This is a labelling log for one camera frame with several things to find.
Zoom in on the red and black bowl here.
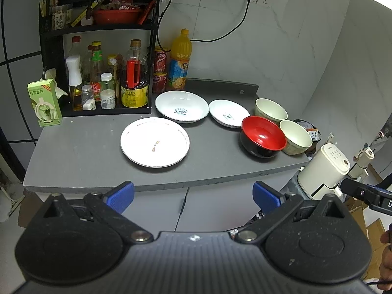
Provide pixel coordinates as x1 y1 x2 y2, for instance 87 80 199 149
239 115 287 159

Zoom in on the cream bowl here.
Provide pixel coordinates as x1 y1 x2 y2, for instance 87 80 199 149
279 120 313 156
255 98 288 125

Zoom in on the large white plate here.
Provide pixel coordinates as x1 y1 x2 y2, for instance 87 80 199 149
120 118 190 169

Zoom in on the small white Bakery plate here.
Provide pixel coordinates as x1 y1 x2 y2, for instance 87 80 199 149
209 99 250 128

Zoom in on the white Sweet deep plate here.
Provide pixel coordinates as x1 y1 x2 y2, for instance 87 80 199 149
155 90 209 123

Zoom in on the person's right hand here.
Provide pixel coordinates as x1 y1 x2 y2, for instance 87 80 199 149
377 226 392 291

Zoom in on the cardboard box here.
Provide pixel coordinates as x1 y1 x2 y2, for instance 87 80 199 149
344 197 391 281

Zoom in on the cream electric kettle appliance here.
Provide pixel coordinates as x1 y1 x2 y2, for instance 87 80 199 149
297 143 350 200

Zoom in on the brown pot with bags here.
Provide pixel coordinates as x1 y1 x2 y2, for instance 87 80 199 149
294 119 322 156

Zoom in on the small glass spice shaker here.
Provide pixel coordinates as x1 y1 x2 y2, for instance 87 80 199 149
82 84 96 111

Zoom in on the white lid seasoning jar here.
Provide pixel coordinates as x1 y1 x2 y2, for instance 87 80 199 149
100 72 116 110

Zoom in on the lower red drink can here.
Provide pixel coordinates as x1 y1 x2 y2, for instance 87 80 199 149
153 72 167 94

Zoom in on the red drink can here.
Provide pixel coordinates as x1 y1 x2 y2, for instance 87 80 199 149
153 72 167 94
153 46 170 73

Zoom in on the white cap spray bottle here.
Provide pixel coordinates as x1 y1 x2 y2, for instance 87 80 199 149
66 55 83 111

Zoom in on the green tissue box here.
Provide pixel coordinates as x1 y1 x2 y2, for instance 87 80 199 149
27 78 62 127

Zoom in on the green label sauce bottle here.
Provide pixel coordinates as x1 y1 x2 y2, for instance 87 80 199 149
90 40 104 103

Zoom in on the upper red drink can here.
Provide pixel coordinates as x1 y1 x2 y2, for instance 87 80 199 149
153 46 170 73

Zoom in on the red cap clear bottle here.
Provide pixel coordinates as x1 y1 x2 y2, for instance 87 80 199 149
66 35 81 57

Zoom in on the orange juice bottle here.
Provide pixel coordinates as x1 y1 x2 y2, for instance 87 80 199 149
165 29 192 90

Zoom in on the red plastic basket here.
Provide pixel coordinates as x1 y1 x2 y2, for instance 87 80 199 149
92 9 142 25

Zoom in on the black condiment shelf rack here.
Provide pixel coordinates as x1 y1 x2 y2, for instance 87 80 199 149
39 0 159 117

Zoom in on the large oil bottle red handle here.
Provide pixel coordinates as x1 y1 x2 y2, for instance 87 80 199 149
121 39 149 109

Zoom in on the black power cable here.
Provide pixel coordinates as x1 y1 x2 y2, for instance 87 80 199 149
156 0 256 53

